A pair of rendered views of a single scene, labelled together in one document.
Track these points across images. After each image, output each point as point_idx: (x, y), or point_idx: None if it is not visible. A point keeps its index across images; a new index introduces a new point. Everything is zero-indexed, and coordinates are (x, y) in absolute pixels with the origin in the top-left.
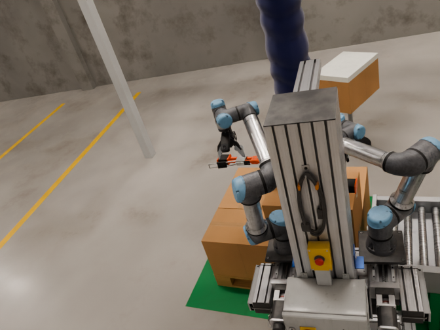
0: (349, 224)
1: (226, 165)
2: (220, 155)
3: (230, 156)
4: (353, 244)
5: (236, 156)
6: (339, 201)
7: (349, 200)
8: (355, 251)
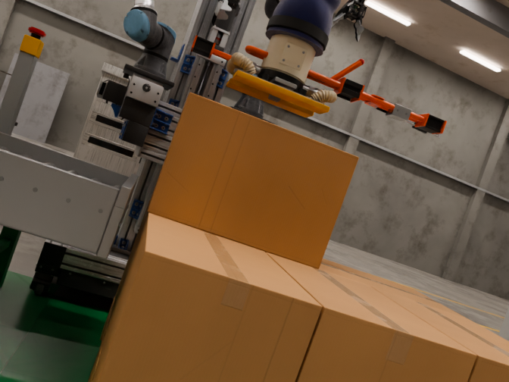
0: (195, 9)
1: (414, 123)
2: (355, 33)
3: (425, 116)
4: (184, 44)
5: (414, 113)
6: None
7: (201, 2)
8: (181, 47)
